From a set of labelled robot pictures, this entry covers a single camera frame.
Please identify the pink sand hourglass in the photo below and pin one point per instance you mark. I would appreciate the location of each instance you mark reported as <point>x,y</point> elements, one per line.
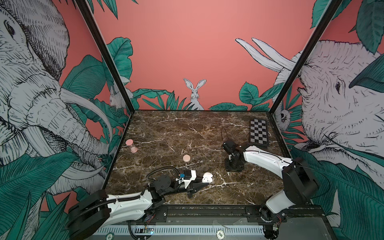
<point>130,144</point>

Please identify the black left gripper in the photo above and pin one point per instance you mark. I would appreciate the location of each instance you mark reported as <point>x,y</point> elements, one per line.
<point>194,188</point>

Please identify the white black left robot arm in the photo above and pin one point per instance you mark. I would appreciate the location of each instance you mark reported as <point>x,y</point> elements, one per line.
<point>100,209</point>

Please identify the black left corner frame post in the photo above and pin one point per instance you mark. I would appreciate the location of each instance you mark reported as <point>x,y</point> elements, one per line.
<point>99,40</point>

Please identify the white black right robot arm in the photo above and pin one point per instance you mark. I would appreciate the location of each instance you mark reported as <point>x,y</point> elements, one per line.
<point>300,183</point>

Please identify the pink earbud charging case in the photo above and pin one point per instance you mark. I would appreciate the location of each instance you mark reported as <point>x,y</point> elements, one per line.
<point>186,158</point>

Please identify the white slotted cable duct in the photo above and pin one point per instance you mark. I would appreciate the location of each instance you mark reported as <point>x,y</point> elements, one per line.
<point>205,230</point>

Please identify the black front mounting rail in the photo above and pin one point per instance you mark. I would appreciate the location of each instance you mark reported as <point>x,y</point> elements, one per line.
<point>253,213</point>

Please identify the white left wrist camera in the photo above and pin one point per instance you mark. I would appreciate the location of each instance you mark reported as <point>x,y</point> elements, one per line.
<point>186,178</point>

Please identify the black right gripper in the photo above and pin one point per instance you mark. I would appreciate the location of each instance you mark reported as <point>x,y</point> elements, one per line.
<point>226,161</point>

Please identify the black right corner frame post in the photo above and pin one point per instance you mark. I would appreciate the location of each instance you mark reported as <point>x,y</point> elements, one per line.
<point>324,21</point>

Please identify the white round earbud case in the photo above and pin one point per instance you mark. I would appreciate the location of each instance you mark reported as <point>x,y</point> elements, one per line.
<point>207,178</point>

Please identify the black corner frame post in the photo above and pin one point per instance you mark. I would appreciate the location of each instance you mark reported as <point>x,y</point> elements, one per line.
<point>324,21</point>
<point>99,40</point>

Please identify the folded black white chessboard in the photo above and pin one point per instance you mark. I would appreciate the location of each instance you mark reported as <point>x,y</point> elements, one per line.
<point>259,134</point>

